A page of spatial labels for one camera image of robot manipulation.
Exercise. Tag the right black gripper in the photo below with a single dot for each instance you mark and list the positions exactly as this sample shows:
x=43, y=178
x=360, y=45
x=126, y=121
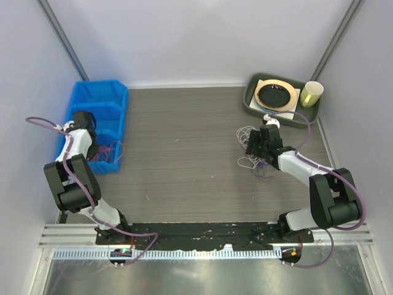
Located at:
x=255, y=138

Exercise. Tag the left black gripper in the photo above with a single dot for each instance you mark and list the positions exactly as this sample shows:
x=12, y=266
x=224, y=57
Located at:
x=91, y=152

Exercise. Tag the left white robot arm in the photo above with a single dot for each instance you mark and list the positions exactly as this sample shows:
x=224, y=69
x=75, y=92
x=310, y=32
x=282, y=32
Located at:
x=73, y=185

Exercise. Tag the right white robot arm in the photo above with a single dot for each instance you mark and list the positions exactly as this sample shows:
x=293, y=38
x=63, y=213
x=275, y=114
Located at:
x=333, y=197

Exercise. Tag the blue plastic compartment bin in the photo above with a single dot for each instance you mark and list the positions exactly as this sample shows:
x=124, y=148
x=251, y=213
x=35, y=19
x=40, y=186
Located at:
x=108, y=102

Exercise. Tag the white paper under plate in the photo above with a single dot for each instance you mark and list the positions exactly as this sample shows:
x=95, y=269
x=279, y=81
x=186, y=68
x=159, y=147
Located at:
x=288, y=110

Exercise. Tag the dark green tray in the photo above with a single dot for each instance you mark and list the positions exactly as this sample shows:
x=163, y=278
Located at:
x=301, y=114

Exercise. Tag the black plate with gold rim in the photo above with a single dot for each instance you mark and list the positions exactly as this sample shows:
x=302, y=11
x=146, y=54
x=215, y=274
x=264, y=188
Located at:
x=275, y=94

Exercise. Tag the yellow-green paper cup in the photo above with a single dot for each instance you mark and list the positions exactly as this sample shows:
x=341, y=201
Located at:
x=311, y=93

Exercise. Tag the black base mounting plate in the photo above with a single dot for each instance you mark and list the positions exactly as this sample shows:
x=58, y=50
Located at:
x=204, y=236

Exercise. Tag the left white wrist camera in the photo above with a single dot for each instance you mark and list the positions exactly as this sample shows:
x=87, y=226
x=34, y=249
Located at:
x=66, y=127

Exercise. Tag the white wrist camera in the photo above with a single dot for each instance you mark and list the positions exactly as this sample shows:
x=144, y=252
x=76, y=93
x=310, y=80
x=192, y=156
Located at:
x=66, y=127
x=268, y=120

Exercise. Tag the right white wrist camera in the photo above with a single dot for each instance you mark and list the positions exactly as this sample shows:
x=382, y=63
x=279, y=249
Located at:
x=268, y=120

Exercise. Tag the aluminium frame rail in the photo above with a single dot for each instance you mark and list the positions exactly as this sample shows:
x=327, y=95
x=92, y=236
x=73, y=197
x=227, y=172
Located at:
x=84, y=236

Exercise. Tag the white slotted cable duct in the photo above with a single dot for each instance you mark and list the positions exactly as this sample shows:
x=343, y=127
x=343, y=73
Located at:
x=113, y=254

